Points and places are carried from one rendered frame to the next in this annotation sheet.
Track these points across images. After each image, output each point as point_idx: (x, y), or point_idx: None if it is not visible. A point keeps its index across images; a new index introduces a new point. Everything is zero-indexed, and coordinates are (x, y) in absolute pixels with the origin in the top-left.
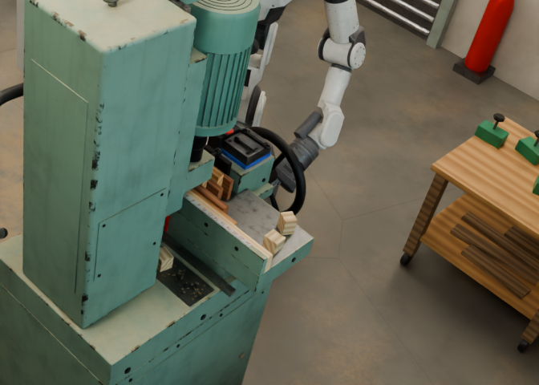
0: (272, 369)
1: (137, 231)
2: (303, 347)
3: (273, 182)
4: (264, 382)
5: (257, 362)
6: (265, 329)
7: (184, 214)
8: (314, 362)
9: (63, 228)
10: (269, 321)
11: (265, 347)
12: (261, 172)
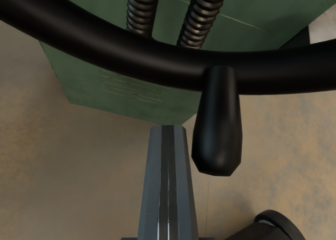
0: (58, 174)
1: None
2: (36, 226)
3: (164, 204)
4: (59, 154)
5: (77, 171)
6: (89, 216)
7: None
8: (16, 215)
9: None
10: (89, 230)
11: (78, 193)
12: None
